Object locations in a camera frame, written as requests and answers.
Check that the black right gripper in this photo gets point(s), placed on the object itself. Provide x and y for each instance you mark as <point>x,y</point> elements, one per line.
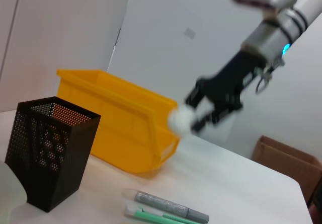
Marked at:
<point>226,85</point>

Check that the white paper ball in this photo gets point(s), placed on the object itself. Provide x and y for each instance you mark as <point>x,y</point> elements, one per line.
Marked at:
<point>180,120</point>

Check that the grey marker pen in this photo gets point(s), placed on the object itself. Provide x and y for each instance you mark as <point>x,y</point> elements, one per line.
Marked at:
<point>163,205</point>

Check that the mint green utility knife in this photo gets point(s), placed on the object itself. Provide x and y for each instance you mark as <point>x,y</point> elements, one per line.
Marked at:
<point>141,212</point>

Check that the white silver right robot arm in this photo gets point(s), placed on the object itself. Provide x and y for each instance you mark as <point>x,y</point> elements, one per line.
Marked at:
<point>274,36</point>

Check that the black mesh pen holder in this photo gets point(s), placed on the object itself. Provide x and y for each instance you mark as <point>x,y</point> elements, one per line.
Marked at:
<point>63,163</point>

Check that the yellow plastic bin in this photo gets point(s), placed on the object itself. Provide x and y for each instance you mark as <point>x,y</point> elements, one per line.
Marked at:
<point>125,123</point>

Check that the brown cardboard box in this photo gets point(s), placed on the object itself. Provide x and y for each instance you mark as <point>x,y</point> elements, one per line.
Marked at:
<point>286,163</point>

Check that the person in dark clothes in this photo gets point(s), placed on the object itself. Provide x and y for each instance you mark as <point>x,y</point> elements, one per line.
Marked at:
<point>317,209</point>

